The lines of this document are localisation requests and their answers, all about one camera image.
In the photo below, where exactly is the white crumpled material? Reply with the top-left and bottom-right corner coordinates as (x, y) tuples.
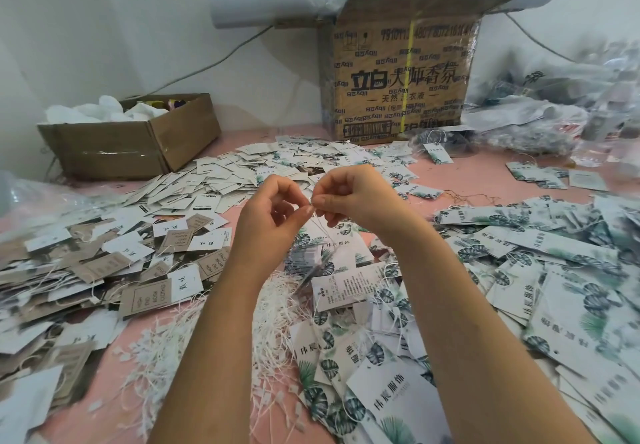
(44, 95), (171, 125)

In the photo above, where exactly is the person's right hand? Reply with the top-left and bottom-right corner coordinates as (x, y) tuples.
(311, 163), (413, 242)

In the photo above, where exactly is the small open cardboard box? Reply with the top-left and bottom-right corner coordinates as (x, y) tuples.
(37, 93), (222, 182)

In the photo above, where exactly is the large printed cardboard box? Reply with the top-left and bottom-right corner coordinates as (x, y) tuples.
(319, 0), (533, 145)

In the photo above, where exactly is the pile of brown white tags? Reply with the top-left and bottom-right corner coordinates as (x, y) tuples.
(0, 193), (233, 444)

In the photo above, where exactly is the person's left forearm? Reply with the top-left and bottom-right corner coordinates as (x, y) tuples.
(148, 263), (281, 444)

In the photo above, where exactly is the pile of green leaf tags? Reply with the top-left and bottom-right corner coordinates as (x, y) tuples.
(285, 191), (640, 444)

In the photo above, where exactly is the person's right forearm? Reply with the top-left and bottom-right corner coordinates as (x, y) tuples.
(382, 213), (599, 444)

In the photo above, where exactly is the black cable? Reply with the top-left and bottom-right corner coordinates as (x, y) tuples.
(125, 23), (276, 102)

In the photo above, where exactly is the person's left hand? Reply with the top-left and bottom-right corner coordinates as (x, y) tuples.
(227, 173), (315, 282)

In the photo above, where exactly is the heap of small tags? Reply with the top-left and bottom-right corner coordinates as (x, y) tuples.
(110, 139), (446, 218)

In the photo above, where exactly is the heap of clear plastic bags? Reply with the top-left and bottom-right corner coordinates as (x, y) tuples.
(450, 43), (640, 170)

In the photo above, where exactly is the pile of white strings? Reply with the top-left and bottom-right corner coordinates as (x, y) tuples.
(115, 273), (321, 440)

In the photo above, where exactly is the clear plastic bag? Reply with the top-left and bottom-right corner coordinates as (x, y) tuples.
(0, 169), (91, 225)

